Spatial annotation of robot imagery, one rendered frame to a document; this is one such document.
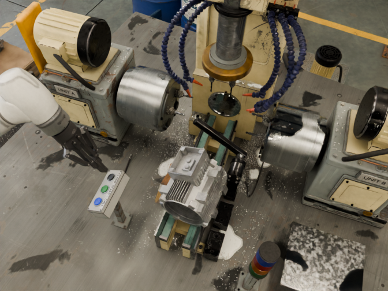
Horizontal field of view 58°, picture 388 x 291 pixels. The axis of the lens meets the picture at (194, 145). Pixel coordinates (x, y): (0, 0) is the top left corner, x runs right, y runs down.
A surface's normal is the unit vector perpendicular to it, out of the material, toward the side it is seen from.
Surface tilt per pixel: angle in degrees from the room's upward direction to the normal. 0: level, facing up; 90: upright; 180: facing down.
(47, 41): 0
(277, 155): 77
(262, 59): 90
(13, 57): 0
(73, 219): 0
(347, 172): 90
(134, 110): 69
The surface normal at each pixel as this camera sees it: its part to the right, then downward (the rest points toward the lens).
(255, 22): -0.32, 0.79
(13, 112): -0.10, 0.72
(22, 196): 0.01, -0.55
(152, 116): -0.30, 0.54
